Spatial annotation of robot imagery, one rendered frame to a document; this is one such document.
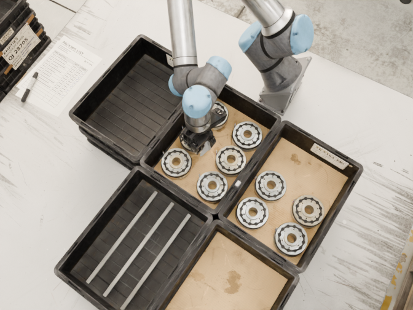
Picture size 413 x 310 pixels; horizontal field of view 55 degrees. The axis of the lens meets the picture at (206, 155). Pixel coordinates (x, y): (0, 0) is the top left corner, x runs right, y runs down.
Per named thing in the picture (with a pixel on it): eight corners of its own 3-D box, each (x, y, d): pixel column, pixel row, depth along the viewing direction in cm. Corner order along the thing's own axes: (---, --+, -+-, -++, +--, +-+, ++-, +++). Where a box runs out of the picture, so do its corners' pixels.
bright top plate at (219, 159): (224, 141, 136) (224, 140, 135) (251, 154, 134) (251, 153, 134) (210, 166, 133) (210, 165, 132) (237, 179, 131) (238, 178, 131)
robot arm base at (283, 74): (281, 62, 156) (267, 43, 151) (309, 61, 143) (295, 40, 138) (260, 91, 153) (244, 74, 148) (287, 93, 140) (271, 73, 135)
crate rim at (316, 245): (282, 120, 133) (283, 117, 131) (362, 169, 127) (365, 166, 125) (215, 218, 122) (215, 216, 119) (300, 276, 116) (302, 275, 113)
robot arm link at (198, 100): (217, 88, 103) (203, 115, 101) (217, 107, 114) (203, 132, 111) (191, 77, 104) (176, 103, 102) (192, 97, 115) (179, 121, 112)
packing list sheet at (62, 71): (60, 34, 171) (59, 33, 170) (104, 56, 166) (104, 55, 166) (11, 92, 160) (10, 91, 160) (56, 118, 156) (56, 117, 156)
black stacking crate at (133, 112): (145, 52, 154) (140, 33, 143) (208, 90, 148) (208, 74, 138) (77, 129, 143) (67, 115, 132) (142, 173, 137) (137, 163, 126)
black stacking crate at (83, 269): (142, 175, 137) (137, 164, 126) (214, 224, 131) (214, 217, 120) (65, 274, 125) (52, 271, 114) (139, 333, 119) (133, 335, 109)
